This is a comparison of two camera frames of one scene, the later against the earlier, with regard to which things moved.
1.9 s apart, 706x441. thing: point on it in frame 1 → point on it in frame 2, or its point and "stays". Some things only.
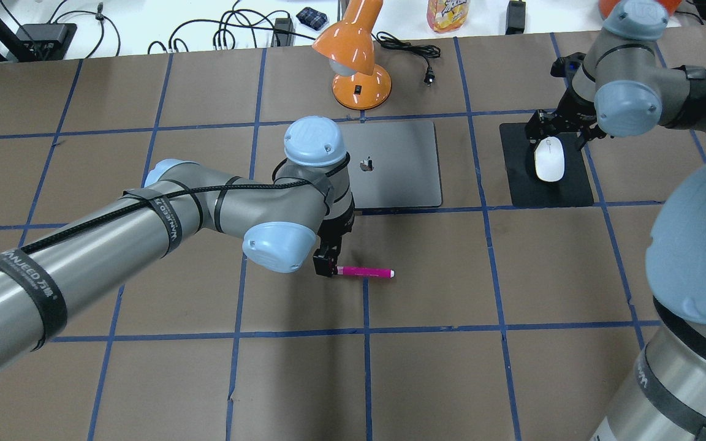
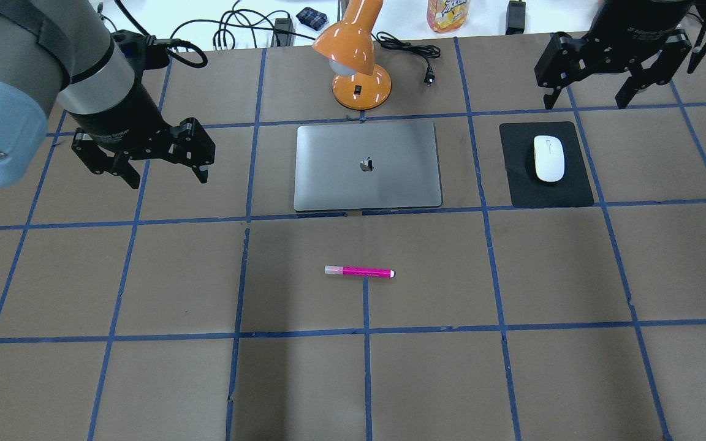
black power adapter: [515, 18] stays
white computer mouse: [549, 159] stays
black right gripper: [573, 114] → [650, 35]
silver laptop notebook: [393, 164] stays
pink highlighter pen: [366, 271] stays
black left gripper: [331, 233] → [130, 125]
